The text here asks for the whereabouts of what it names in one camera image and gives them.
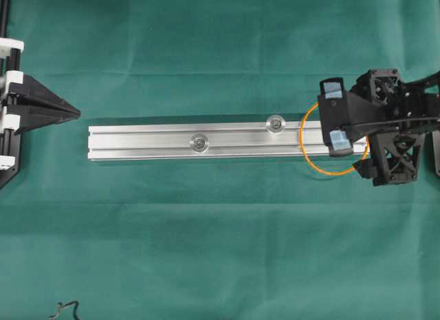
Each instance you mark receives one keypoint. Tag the silver pulley shaft far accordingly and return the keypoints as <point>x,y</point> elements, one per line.
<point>275,124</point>

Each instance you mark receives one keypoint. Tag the orange rubber band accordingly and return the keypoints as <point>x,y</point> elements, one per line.
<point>305,155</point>

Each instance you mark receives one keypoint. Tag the silver pulley shaft near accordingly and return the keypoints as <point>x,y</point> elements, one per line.
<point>199,143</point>

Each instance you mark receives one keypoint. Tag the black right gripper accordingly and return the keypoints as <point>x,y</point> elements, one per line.
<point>394,115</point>

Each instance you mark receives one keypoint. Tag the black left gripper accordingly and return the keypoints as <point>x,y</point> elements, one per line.
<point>18,119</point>

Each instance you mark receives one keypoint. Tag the silver pulley shaft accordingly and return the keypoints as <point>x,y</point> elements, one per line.
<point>275,124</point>
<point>199,143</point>

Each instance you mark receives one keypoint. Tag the aluminium extrusion rail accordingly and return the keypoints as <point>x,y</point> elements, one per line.
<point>226,140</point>

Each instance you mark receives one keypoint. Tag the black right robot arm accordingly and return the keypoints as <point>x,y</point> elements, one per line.
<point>394,116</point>

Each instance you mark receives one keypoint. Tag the green table cloth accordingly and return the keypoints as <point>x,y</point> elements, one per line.
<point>247,238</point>

